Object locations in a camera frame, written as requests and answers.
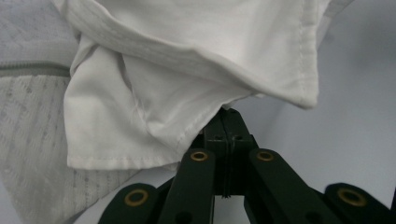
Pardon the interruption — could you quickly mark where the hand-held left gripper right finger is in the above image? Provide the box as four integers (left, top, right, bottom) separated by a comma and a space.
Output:
223, 106, 260, 198

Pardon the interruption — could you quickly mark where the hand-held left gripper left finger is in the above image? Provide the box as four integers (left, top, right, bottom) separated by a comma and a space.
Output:
203, 106, 232, 198

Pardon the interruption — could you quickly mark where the white mesh laundry bag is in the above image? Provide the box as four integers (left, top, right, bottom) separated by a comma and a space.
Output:
0, 0, 142, 224

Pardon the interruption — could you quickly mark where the white garment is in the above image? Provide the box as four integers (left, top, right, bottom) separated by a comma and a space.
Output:
50, 0, 357, 172

